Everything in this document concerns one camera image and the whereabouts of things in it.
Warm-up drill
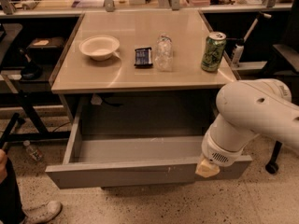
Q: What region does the green drink can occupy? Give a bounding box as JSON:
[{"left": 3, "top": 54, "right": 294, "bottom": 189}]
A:
[{"left": 201, "top": 32, "right": 226, "bottom": 72}]

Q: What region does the black joystick device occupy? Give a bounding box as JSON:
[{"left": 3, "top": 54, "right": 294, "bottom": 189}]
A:
[{"left": 19, "top": 48, "right": 42, "bottom": 80}]

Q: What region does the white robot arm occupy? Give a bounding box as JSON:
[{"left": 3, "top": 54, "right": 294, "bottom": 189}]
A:
[{"left": 195, "top": 79, "right": 299, "bottom": 177}]

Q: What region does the clear plastic water bottle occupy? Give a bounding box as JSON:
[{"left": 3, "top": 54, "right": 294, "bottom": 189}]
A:
[{"left": 154, "top": 34, "right": 173, "bottom": 72}]

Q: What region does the grey top drawer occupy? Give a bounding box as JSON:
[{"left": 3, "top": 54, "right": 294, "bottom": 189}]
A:
[{"left": 45, "top": 95, "right": 252, "bottom": 189}]

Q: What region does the plastic bottle on floor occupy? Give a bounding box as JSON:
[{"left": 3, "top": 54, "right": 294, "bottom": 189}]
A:
[{"left": 23, "top": 140, "right": 43, "bottom": 161}]

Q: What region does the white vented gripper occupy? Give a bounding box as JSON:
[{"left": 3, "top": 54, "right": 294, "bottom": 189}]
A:
[{"left": 195, "top": 132, "right": 243, "bottom": 178}]

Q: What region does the grey drawer cabinet with tabletop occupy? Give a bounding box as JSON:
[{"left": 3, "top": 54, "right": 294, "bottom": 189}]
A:
[{"left": 51, "top": 9, "right": 236, "bottom": 113}]

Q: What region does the dark blue snack packet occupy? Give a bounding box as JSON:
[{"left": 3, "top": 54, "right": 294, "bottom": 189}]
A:
[{"left": 135, "top": 47, "right": 152, "bottom": 67}]

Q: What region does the white paper bowl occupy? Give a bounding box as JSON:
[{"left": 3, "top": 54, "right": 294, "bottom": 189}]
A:
[{"left": 79, "top": 35, "right": 120, "bottom": 61}]

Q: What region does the black box on shelf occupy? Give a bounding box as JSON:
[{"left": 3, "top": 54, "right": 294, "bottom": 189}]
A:
[{"left": 27, "top": 36, "right": 65, "bottom": 56}]

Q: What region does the black office chair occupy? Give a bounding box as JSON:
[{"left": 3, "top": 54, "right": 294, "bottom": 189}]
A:
[{"left": 258, "top": 0, "right": 299, "bottom": 175}]

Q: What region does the white sneaker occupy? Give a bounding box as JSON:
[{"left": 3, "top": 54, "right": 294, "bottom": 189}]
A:
[{"left": 21, "top": 201, "right": 63, "bottom": 224}]

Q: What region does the dark trouser leg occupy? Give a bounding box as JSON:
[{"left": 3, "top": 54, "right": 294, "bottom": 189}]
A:
[{"left": 0, "top": 150, "right": 25, "bottom": 224}]

